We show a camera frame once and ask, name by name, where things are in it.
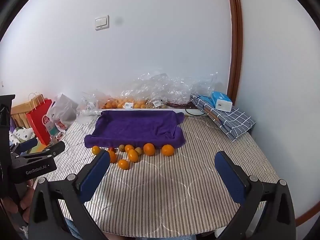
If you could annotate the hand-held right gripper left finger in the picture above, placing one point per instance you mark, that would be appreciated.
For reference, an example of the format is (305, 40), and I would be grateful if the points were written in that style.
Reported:
(93, 177)

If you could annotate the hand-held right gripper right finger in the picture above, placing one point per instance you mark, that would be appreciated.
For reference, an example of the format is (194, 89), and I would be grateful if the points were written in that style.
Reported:
(230, 177)

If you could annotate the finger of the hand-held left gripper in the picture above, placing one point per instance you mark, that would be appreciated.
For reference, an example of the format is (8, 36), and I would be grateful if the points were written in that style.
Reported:
(50, 150)
(26, 143)

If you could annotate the small green fruit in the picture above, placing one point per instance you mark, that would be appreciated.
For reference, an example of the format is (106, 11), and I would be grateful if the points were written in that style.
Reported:
(138, 151)
(121, 147)

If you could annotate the large orange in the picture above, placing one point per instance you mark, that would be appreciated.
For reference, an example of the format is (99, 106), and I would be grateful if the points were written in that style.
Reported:
(149, 149)
(167, 150)

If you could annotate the purple towel-lined tray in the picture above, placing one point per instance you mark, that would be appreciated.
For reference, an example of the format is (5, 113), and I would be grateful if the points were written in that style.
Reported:
(136, 127)

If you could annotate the clear bag of brown fruits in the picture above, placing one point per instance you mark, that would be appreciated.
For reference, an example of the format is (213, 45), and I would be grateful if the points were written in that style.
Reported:
(156, 104)

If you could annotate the person's left hand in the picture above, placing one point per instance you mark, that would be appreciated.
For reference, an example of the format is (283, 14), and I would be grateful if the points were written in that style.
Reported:
(26, 200)

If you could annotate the white patterned cloth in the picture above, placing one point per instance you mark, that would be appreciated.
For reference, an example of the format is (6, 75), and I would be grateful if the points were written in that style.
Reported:
(21, 133)

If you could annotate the red paper bag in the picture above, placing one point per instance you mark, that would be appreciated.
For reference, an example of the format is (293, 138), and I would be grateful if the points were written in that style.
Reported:
(40, 122)

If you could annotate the wooden slatted furniture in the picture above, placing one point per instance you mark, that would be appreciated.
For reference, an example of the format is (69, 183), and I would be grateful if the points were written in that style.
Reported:
(18, 113)

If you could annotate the white plastic bag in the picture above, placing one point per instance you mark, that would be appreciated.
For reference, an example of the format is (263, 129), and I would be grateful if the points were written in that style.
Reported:
(62, 112)

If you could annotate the person's blue jeans leg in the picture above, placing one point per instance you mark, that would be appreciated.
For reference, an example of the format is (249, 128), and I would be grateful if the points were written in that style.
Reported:
(71, 228)

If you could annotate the folded blue plaid cloth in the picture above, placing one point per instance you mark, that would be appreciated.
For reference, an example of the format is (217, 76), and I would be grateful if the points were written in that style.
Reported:
(232, 121)

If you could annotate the small clear plastic bag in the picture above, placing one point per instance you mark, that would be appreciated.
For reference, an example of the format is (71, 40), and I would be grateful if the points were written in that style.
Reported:
(87, 102)

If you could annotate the striped bed sheet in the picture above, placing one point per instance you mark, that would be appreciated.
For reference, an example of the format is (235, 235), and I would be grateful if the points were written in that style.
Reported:
(162, 192)

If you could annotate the blue tissue pack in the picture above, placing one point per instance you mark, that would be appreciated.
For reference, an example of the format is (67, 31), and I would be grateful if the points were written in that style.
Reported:
(221, 101)

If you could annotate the clear bag of oranges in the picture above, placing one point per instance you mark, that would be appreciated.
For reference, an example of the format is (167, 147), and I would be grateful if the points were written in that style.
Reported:
(125, 103)

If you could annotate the crumpled clear plastic bags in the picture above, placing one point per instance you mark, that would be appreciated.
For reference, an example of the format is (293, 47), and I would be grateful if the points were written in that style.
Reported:
(170, 87)

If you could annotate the white light switch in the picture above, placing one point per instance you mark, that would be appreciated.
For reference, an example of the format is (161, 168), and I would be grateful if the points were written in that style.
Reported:
(101, 22)

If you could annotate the brown wooden door frame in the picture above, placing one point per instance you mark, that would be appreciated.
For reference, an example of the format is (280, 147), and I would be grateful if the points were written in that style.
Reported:
(236, 37)

